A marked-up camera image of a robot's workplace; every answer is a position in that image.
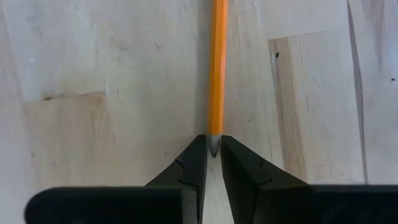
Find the orange wooden pencil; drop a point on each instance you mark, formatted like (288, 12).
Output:
(217, 62)

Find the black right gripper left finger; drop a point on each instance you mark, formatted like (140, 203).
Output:
(124, 205)

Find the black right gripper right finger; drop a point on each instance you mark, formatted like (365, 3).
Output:
(280, 205)

